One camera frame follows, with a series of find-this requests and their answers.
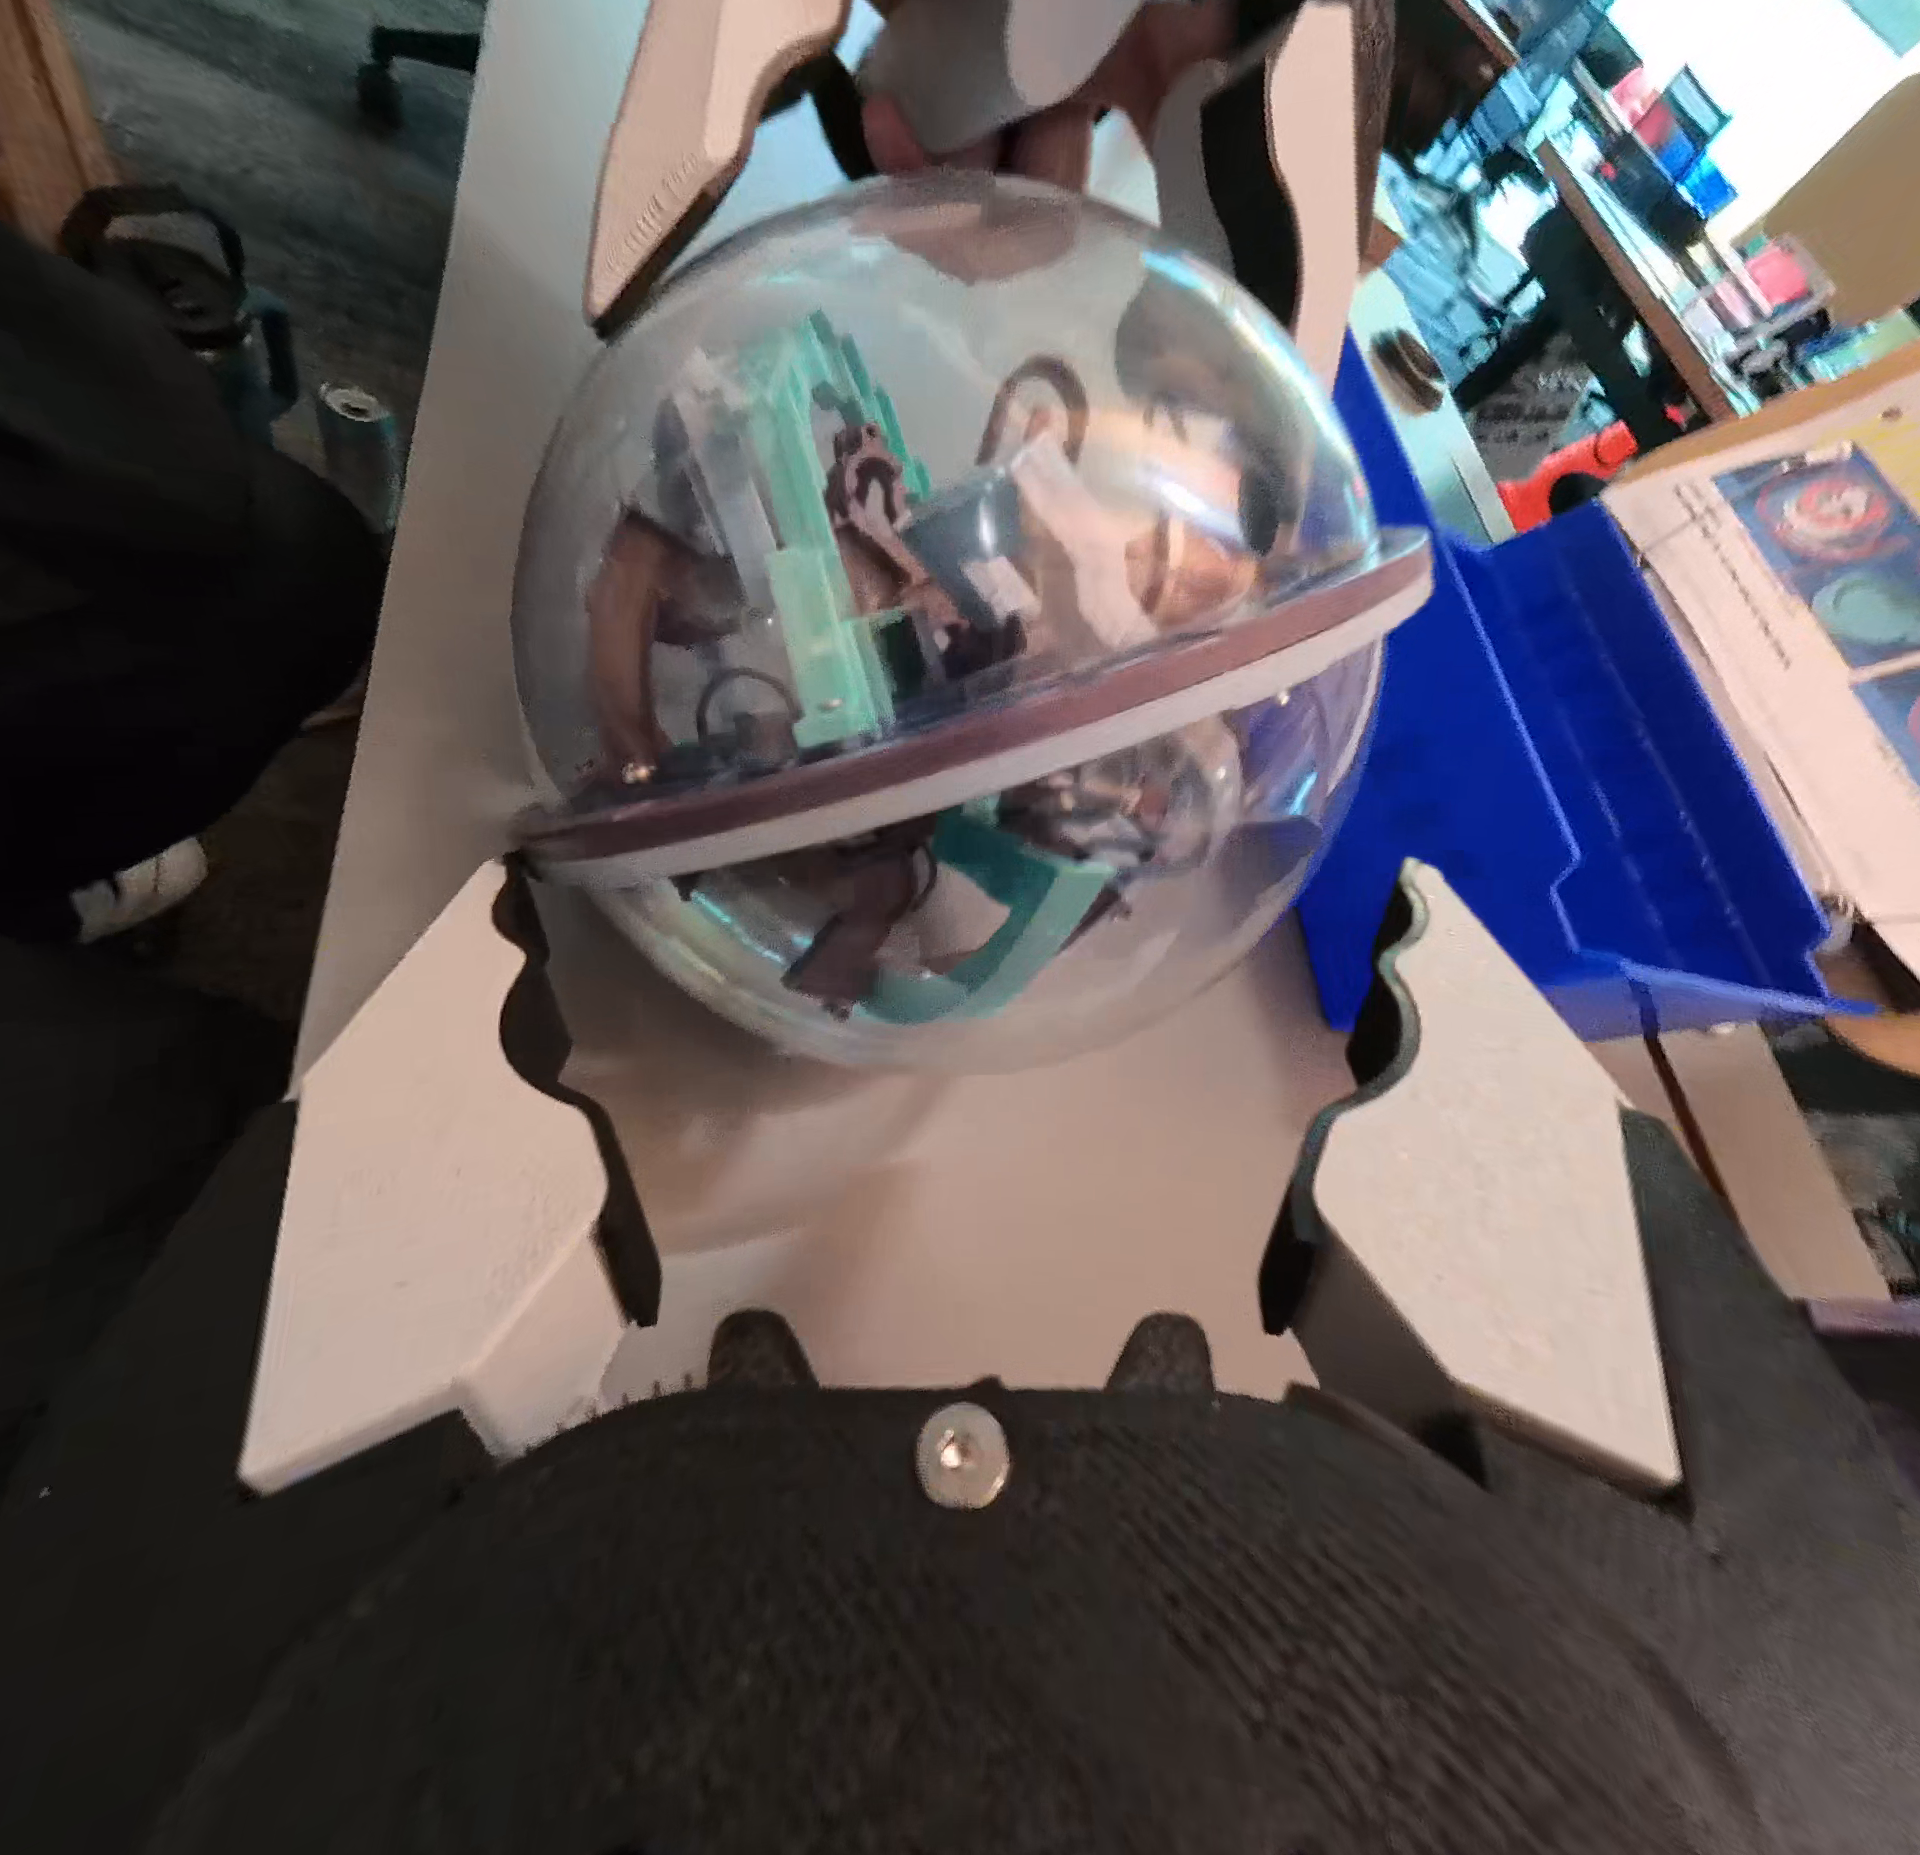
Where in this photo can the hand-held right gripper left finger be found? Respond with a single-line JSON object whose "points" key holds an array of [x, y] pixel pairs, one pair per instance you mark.
{"points": [[421, 1226]]}

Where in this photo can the brown cardboard backing board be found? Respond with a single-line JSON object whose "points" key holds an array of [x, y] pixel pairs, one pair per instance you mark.
{"points": [[1695, 459]]}

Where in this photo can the red plastic chair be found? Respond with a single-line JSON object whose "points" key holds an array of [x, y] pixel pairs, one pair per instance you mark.
{"points": [[1561, 475]]}

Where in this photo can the printed instruction sheet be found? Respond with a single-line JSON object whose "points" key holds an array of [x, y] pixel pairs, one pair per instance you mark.
{"points": [[1770, 655]]}

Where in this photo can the white shoe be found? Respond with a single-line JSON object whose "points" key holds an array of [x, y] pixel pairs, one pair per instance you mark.
{"points": [[141, 889]]}

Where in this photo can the person's left hand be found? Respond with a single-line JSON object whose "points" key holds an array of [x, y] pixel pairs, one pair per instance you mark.
{"points": [[1051, 145]]}

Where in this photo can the silver drink can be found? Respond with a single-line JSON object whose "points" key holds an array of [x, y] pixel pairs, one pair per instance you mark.
{"points": [[363, 453]]}

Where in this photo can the clear stand with red card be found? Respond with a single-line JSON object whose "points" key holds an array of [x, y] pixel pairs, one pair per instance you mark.
{"points": [[1777, 283]]}

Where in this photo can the person's leg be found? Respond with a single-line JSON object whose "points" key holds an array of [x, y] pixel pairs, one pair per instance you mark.
{"points": [[150, 609]]}

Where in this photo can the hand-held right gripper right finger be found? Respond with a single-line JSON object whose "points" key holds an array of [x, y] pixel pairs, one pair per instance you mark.
{"points": [[1500, 1239]]}

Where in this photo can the long wooden desk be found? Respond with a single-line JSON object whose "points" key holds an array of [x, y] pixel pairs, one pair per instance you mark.
{"points": [[1652, 288]]}

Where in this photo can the wooden cabinet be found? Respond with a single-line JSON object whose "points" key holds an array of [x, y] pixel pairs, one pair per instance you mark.
{"points": [[45, 72]]}

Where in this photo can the blue plastic bin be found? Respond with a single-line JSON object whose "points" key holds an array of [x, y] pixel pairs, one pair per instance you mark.
{"points": [[1545, 717]]}

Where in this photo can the tan board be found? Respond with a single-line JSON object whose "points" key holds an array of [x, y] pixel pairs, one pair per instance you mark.
{"points": [[1851, 206]]}

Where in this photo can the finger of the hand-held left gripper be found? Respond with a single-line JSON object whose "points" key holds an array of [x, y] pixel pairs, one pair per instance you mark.
{"points": [[1332, 145], [689, 84]]}

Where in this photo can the clear plastic maze ball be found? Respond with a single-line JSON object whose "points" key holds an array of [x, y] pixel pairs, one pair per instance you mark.
{"points": [[960, 609]]}

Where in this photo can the black desk grommet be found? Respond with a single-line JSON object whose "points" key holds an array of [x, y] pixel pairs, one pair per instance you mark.
{"points": [[1410, 367]]}

